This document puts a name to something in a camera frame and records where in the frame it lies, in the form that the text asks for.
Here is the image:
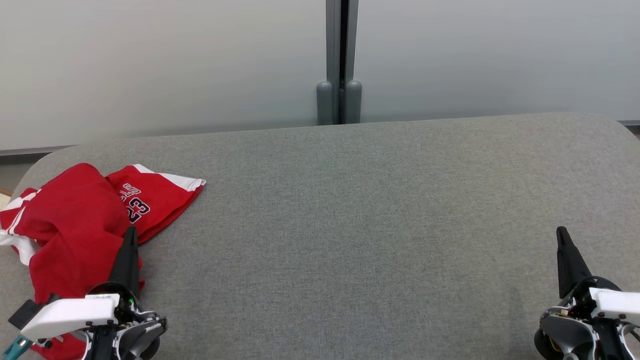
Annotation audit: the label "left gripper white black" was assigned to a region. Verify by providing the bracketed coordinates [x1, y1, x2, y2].
[20, 226, 140, 343]

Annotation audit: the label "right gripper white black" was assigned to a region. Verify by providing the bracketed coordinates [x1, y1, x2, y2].
[556, 226, 640, 326]

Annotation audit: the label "red shorts with 23 print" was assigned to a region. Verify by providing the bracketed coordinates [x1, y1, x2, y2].
[106, 164, 207, 246]

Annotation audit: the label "red white jersey shirt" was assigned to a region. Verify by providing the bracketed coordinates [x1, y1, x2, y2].
[0, 162, 146, 360]

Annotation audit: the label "grey fabric sofa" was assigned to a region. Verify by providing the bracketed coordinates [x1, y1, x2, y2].
[0, 112, 640, 360]

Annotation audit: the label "left camera cable teal plug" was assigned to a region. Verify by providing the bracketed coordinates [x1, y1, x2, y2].
[1, 334, 32, 360]

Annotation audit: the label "grey window frame post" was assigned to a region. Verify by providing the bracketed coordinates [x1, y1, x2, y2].
[316, 0, 363, 126]

